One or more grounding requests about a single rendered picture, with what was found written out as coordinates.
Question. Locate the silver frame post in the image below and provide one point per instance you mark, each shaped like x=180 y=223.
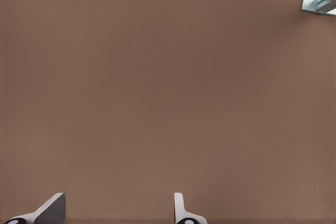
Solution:
x=319 y=3

